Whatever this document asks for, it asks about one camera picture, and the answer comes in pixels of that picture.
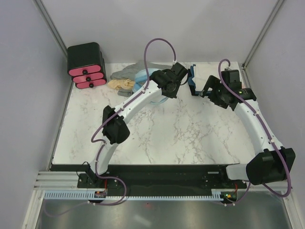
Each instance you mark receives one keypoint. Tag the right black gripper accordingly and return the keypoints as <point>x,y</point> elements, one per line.
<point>213,83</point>

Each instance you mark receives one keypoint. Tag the light blue headphones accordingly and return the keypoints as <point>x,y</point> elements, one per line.
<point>140,80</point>

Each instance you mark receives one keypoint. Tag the grey t shirt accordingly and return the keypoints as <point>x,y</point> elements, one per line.
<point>128,72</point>

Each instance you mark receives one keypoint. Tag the yellow t shirt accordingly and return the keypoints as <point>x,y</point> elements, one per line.
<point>118,84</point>

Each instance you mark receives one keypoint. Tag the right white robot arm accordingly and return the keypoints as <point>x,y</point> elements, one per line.
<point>271,157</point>

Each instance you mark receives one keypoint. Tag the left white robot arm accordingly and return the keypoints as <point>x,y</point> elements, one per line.
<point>114,129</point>

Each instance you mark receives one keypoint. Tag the white blue folded t shirt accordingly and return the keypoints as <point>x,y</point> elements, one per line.
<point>191,76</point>

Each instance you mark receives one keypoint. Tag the black pink drawer box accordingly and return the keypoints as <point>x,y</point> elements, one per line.
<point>85,65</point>

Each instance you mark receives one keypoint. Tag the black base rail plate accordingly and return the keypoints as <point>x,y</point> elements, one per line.
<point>159,180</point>

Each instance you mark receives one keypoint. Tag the light blue cable duct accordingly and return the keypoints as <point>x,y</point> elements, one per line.
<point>93,195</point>

